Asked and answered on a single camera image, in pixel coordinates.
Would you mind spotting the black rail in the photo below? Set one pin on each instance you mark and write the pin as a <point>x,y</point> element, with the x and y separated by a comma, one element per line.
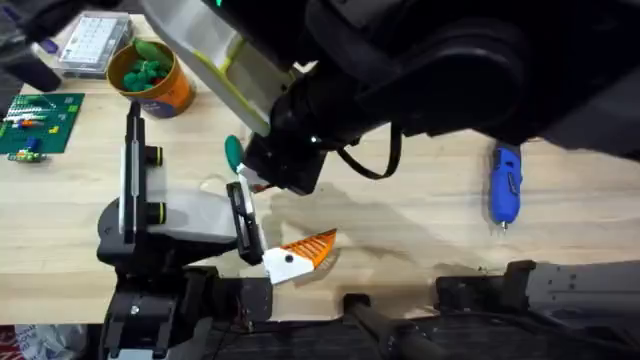
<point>500,345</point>

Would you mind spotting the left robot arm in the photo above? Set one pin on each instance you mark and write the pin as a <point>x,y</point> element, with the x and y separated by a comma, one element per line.
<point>150,312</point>

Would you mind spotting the green board with toy blocks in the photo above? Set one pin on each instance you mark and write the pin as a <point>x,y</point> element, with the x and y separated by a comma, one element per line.
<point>45,125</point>

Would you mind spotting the left gripper, white and black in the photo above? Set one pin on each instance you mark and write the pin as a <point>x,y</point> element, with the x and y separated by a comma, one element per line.
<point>195,215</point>

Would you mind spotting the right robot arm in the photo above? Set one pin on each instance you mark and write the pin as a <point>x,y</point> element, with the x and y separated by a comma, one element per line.
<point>450,75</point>

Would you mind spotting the white plastic bag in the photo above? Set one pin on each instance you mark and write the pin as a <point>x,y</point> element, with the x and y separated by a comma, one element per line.
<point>45,342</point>

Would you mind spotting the black upright wrist plate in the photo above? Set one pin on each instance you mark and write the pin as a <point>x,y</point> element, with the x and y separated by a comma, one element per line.
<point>133,170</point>

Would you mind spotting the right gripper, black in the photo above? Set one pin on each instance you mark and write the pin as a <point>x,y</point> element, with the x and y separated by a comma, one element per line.
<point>295,150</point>

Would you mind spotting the orange tub with green toys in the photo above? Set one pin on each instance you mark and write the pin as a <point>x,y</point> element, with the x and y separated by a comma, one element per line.
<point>170,97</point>

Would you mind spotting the clear plastic parts box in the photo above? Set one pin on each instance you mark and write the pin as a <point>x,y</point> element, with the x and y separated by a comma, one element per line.
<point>92,42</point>

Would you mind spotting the dark bulky object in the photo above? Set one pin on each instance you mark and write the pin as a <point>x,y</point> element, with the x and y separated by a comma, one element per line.
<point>30,65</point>

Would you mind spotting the blue electric screwdriver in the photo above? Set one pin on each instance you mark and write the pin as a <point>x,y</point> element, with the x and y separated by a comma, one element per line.
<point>505,185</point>

